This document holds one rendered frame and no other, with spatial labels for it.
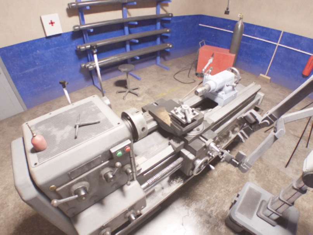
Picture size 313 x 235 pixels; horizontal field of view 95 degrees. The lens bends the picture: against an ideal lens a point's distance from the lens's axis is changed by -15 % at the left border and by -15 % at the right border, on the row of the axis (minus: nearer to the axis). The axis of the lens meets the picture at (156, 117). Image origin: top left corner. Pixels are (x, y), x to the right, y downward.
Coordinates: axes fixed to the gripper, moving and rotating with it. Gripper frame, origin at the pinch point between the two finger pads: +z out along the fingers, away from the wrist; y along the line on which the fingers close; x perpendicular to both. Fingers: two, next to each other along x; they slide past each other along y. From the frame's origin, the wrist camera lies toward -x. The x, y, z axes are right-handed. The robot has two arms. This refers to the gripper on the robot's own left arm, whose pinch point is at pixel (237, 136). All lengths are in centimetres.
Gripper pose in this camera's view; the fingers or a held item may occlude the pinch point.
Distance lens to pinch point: 122.2
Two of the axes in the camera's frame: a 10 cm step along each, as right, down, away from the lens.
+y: -6.6, 4.8, -5.8
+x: 6.5, 7.5, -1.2
